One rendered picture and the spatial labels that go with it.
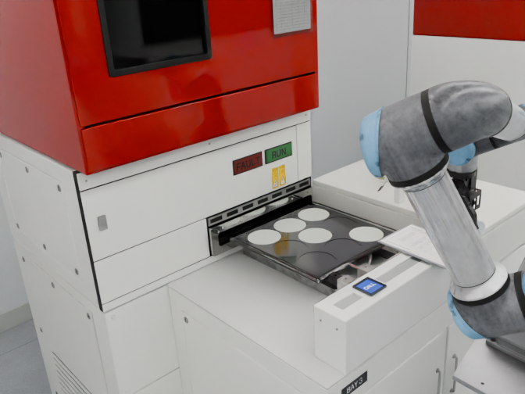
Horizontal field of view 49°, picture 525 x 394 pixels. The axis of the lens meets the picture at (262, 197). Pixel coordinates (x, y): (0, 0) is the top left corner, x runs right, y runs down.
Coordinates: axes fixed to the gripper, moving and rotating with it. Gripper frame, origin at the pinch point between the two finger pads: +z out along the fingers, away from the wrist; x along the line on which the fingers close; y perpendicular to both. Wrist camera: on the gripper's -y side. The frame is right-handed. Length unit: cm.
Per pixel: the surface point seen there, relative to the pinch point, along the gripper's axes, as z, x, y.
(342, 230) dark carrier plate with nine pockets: 4.6, 32.4, -6.7
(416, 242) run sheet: -2.4, 3.8, -10.6
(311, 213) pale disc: 4.6, 47.9, -4.2
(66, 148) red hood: -33, 62, -75
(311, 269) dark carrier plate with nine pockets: 4.5, 23.0, -30.3
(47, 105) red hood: -43, 69, -75
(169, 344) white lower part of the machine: 33, 58, -57
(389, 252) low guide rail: 9.7, 19.2, -0.9
